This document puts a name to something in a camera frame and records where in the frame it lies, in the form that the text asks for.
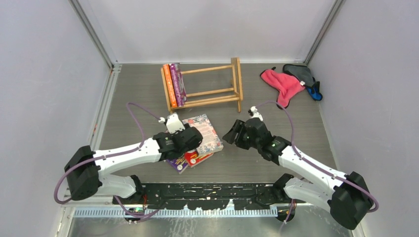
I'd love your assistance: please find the orange treehouse book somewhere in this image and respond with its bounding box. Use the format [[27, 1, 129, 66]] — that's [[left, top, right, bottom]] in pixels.
[[163, 64, 177, 108]]

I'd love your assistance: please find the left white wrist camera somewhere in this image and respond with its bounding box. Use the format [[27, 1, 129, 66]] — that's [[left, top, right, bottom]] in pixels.
[[165, 113, 185, 134]]

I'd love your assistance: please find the pink cloth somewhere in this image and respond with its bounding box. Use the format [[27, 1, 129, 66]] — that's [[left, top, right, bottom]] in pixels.
[[260, 68, 305, 108]]

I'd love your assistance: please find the red cartoon book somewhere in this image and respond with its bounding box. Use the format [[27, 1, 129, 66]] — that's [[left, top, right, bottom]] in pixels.
[[184, 150, 213, 167]]

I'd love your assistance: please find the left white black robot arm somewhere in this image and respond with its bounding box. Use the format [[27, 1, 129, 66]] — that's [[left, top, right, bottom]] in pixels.
[[64, 127, 203, 204]]

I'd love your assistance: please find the grey cloth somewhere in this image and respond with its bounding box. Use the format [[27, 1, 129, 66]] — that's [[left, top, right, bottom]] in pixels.
[[282, 64, 319, 87]]

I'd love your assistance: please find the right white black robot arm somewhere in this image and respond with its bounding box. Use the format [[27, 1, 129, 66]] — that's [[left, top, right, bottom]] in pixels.
[[222, 118, 378, 230]]

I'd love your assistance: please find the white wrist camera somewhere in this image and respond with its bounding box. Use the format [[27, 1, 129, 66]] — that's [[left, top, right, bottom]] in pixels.
[[165, 113, 185, 134], [248, 106, 263, 121]]

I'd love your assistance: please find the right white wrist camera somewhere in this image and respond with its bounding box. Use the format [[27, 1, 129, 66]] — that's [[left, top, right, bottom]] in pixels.
[[248, 106, 263, 121]]

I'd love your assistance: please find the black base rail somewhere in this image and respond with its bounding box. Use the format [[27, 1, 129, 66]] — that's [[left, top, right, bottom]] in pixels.
[[120, 183, 291, 210]]

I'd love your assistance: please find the wooden book rack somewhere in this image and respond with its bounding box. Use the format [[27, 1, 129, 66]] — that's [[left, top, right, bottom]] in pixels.
[[160, 57, 244, 113]]

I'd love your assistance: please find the slotted cable duct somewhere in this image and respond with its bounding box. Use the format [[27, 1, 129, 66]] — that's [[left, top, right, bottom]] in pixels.
[[73, 206, 278, 218]]

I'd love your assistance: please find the purple book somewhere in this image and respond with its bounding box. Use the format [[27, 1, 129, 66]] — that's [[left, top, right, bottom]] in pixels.
[[169, 63, 187, 107], [166, 157, 189, 174]]

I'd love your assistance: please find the blue cloth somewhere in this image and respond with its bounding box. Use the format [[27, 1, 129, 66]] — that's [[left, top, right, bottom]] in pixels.
[[306, 81, 323, 101]]

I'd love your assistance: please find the floral Alcott book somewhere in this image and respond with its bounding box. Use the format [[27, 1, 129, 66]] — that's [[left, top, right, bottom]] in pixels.
[[182, 114, 224, 156]]

